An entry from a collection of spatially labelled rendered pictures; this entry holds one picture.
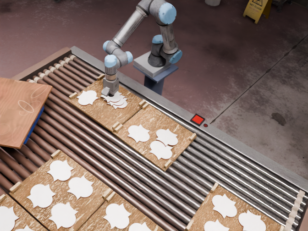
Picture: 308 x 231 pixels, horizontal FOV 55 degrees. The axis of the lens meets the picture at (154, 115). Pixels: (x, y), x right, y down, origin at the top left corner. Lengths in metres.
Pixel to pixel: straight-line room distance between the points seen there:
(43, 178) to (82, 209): 0.28
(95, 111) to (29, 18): 3.02
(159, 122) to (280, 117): 2.05
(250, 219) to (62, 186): 1.02
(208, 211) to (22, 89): 1.35
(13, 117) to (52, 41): 2.50
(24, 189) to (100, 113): 0.65
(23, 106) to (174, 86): 2.10
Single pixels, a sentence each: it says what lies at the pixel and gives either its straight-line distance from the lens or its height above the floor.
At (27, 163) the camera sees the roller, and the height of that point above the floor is 0.92.
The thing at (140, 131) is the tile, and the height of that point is 0.95.
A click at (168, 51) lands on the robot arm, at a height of 1.15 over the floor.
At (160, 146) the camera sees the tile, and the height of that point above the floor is 0.95.
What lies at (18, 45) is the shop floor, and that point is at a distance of 4.29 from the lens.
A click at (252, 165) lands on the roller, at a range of 1.94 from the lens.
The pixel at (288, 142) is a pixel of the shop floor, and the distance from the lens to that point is 3.50.
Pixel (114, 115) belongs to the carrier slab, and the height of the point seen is 0.94.
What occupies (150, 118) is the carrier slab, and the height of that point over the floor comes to 0.94.
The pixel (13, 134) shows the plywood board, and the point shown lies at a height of 1.04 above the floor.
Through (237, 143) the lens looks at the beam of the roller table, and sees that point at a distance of 2.00.
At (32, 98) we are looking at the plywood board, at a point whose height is 1.04.
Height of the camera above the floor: 2.41
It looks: 48 degrees down
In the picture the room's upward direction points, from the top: 9 degrees clockwise
